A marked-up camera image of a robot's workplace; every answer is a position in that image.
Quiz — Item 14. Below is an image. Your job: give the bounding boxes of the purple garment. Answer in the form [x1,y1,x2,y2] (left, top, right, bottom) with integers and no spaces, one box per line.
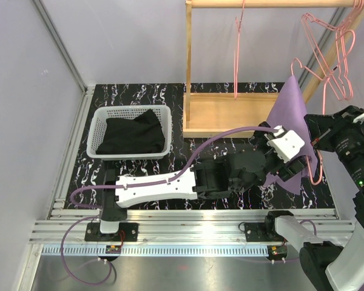
[263,75,319,195]

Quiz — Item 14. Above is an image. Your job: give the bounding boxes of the pink hanger with purple garment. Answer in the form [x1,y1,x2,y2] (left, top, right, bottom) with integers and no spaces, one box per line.
[291,58,333,186]

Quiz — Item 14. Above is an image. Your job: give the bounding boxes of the black trousers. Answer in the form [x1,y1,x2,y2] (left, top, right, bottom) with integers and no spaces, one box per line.
[96,109,165,155]

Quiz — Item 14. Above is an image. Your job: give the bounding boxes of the pink wire hanger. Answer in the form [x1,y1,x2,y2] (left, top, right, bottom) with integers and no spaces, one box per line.
[234,0,245,100]

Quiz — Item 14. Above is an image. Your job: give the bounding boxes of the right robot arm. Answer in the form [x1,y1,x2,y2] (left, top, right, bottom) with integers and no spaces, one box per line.
[263,105,364,290]

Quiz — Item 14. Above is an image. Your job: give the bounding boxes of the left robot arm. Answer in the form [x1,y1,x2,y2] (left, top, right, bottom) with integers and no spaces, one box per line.
[98,123,306,241]

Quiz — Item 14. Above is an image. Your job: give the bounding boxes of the wooden clothes rack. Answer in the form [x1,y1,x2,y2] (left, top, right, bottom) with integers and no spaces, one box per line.
[183,1,352,138]

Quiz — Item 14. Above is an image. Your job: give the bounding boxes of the black marbled mat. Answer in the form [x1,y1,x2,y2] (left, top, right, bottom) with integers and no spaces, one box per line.
[64,84,334,210]

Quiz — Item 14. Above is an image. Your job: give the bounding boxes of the white plastic basket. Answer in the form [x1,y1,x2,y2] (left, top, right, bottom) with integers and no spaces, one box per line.
[86,105,172,161]

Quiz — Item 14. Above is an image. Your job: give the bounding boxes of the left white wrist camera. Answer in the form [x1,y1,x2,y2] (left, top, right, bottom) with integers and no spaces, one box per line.
[266,125,305,164]

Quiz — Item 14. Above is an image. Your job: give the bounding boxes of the empty pink wire hangers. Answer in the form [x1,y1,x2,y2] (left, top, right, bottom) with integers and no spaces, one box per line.
[302,1,364,101]

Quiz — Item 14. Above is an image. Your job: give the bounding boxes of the aluminium rail base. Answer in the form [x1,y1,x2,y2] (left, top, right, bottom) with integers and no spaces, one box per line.
[29,209,359,257]

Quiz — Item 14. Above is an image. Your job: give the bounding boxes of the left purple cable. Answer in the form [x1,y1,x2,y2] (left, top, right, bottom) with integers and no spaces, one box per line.
[70,125,280,210]

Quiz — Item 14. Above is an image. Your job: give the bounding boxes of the aluminium corner post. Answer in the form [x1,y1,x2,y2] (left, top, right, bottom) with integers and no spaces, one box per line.
[33,0,89,95]

